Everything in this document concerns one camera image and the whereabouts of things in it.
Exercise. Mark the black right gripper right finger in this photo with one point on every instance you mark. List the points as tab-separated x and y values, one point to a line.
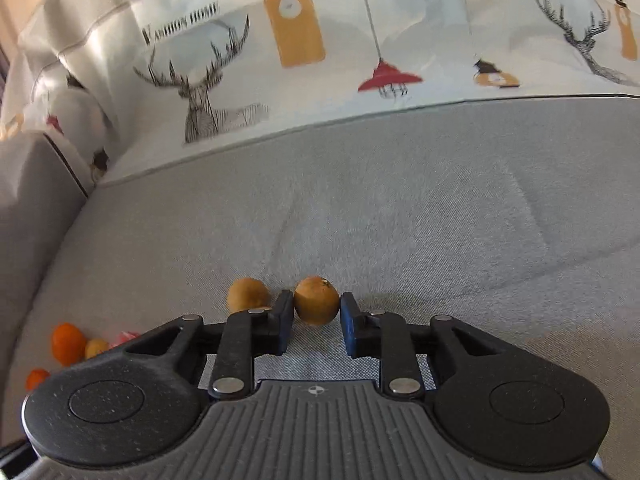
489	399

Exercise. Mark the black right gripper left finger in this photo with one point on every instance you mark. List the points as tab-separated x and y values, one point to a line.
142	398

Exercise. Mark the red round fruit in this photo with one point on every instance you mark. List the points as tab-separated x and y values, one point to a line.
123	337

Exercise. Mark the small brown round fruit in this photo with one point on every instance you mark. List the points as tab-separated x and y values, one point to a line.
95	346
316	301
247	293

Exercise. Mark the orange tangerine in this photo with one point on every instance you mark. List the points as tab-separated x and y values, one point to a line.
68	344
35	378

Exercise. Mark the grey patterned sofa cover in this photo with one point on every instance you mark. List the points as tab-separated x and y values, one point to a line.
476	158

